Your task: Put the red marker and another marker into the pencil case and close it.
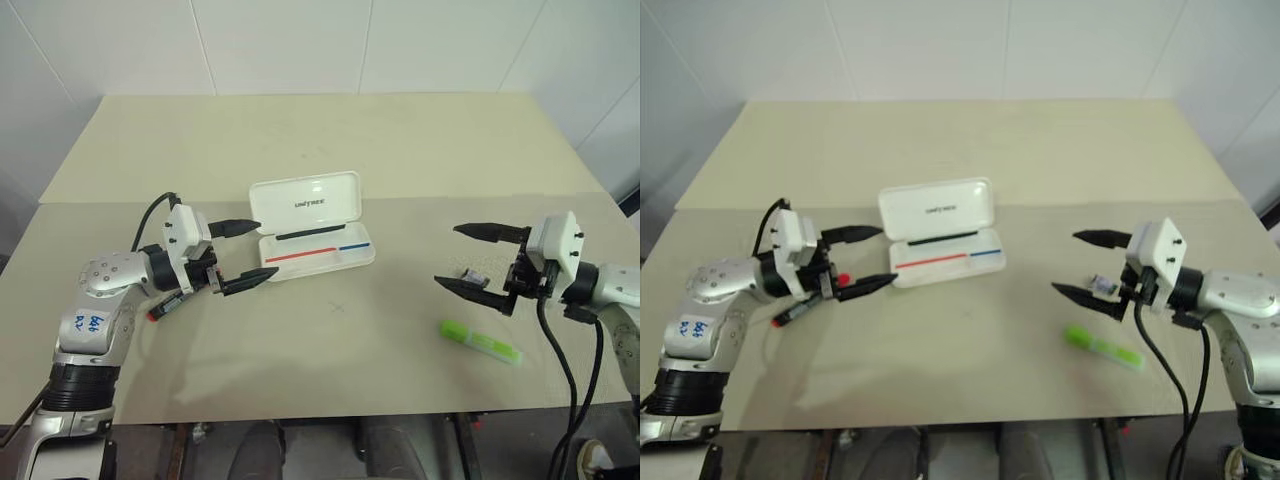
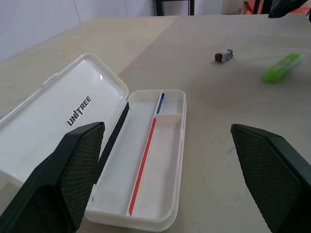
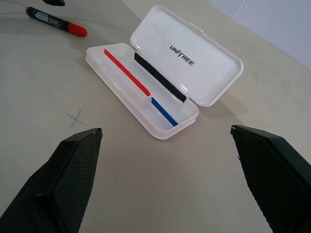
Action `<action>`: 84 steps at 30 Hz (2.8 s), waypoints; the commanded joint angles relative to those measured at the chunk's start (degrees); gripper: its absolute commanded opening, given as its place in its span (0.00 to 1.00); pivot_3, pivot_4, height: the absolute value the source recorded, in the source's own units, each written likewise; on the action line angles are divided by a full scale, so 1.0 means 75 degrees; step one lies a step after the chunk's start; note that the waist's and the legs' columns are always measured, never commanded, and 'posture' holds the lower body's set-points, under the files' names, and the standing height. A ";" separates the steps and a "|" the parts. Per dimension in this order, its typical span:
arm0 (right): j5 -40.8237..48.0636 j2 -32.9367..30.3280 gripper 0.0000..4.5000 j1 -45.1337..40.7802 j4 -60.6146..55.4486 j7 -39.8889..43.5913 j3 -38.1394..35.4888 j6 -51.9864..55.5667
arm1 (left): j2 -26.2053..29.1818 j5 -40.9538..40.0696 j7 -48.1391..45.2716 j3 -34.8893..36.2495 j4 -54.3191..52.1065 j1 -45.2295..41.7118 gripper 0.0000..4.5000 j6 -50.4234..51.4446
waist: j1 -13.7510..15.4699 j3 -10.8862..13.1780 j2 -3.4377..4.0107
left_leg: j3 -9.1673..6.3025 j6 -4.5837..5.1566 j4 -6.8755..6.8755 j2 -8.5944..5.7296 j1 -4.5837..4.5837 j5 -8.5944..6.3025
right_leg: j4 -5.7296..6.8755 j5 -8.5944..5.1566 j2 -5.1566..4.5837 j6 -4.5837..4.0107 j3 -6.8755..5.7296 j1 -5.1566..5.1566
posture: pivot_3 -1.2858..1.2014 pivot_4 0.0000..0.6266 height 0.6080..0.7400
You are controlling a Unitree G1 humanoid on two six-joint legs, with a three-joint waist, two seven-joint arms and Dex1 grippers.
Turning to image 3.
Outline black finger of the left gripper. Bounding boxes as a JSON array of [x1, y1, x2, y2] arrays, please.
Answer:
[[42, 0, 66, 7]]

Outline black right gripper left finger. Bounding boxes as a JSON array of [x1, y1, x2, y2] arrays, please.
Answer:
[[0, 127, 103, 233]]

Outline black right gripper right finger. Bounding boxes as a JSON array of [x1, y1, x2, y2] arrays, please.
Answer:
[[230, 124, 311, 233]]

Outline white plastic case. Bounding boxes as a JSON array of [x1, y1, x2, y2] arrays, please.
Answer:
[[85, 4, 244, 141]]

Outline black whiteboard marker, red cap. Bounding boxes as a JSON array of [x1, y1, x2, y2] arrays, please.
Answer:
[[25, 6, 87, 38]]

